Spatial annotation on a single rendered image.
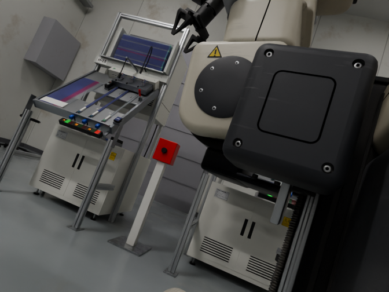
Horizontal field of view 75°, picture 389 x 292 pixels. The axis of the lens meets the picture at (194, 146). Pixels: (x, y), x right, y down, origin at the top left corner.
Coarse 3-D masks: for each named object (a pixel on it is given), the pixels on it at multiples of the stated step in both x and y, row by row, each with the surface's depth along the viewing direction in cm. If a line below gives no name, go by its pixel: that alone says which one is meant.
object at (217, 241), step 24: (216, 192) 189; (240, 192) 187; (216, 216) 186; (240, 216) 183; (264, 216) 181; (288, 216) 178; (192, 240) 185; (216, 240) 183; (240, 240) 180; (264, 240) 178; (192, 264) 186; (216, 264) 180; (240, 264) 177; (264, 264) 175; (264, 288) 172
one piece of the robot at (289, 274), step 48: (384, 96) 35; (384, 144) 32; (336, 192) 36; (384, 192) 23; (288, 240) 41; (336, 240) 34; (384, 240) 19; (288, 288) 35; (336, 288) 29; (384, 288) 17
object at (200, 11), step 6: (204, 6) 84; (192, 12) 82; (198, 12) 84; (204, 12) 83; (210, 12) 84; (198, 18) 82; (204, 18) 84; (210, 18) 85; (198, 24) 86; (204, 24) 85
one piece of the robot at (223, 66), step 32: (256, 0) 42; (288, 0) 40; (320, 0) 52; (352, 0) 52; (256, 32) 40; (288, 32) 39; (192, 64) 43; (224, 64) 40; (192, 96) 41; (224, 96) 39; (192, 128) 40; (224, 128) 38
